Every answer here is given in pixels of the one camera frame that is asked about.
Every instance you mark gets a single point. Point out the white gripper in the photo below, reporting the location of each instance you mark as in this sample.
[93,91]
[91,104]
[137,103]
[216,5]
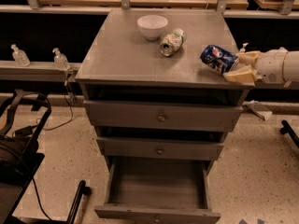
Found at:
[269,65]

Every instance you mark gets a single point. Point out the blue pepsi can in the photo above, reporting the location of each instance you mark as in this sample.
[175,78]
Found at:
[218,59]

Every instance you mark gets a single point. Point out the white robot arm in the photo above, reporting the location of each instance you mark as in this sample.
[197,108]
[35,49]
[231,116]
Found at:
[290,67]

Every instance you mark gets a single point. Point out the green white soda can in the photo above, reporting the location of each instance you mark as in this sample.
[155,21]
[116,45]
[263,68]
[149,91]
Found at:
[172,42]

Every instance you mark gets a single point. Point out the grey drawer cabinet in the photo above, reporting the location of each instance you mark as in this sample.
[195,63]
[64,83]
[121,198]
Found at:
[122,65]

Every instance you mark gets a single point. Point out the top grey drawer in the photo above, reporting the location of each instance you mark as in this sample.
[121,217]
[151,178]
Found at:
[210,118]

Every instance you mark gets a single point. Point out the middle grey drawer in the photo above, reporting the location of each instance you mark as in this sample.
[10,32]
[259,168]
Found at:
[158,148]

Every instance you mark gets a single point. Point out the open bottom grey drawer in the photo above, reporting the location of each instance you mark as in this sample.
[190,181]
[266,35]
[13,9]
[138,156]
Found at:
[158,191]

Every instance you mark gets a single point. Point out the clear sanitizer bottle right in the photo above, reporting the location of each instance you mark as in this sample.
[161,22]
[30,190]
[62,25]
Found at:
[243,49]

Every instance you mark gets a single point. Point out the clear sanitizer bottle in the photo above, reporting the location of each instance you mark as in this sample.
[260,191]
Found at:
[243,49]
[20,56]
[60,60]

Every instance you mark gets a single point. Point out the grey box on floor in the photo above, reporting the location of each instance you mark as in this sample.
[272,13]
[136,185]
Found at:
[259,110]

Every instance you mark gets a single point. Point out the black chair leg right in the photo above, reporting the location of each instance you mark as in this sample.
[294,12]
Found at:
[287,129]

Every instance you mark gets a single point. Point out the white bowl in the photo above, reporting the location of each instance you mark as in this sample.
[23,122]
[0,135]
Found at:
[152,26]

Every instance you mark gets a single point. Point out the clear sanitizer bottle far left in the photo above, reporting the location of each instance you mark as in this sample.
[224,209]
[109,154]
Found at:
[20,56]

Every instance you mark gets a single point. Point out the black chair with straps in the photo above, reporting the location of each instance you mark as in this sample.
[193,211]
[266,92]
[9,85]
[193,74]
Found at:
[19,160]

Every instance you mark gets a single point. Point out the grey metal ledge rail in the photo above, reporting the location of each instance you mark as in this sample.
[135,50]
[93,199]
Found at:
[47,71]

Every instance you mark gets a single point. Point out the wooden shelf with metal frame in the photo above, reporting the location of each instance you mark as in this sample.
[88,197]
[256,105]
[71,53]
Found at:
[286,9]

